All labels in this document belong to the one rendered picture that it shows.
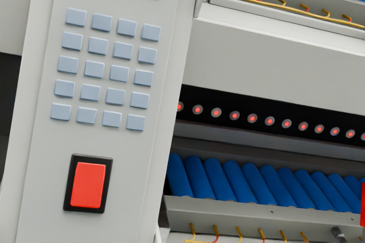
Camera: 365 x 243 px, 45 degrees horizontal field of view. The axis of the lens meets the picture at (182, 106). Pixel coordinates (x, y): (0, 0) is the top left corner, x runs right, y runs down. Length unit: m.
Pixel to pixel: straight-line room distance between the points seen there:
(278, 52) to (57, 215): 0.17
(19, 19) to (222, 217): 0.22
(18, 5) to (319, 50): 0.19
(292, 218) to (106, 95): 0.21
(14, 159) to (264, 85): 0.17
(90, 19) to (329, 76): 0.17
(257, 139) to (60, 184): 0.26
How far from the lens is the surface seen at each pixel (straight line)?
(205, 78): 0.29
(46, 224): 0.28
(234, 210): 0.38
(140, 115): 0.26
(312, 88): 0.33
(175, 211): 0.36
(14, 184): 0.27
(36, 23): 0.26
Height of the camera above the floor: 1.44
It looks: 3 degrees down
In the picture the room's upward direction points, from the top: 10 degrees clockwise
